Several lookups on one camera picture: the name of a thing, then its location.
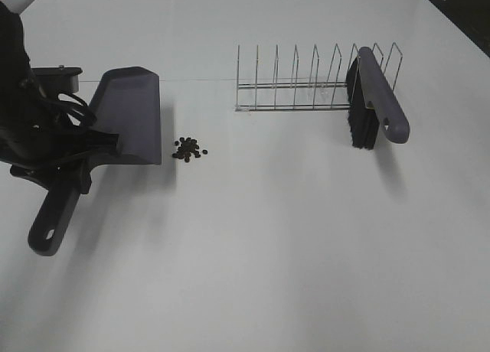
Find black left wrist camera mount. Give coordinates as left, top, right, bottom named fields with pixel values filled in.
left=32, top=66, right=83, bottom=98

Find grey plastic dustpan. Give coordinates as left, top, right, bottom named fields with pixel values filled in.
left=28, top=67, right=162, bottom=256

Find pile of coffee beans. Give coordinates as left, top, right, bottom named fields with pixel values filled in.
left=171, top=137, right=209, bottom=163

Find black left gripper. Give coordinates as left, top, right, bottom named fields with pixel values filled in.
left=1, top=99, right=119, bottom=194

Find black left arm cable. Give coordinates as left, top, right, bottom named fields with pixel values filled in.
left=38, top=92, right=98, bottom=128

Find grey hand brush black bristles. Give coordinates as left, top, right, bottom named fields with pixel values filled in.
left=346, top=47, right=410, bottom=150

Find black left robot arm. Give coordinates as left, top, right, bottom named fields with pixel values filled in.
left=1, top=5, right=119, bottom=194

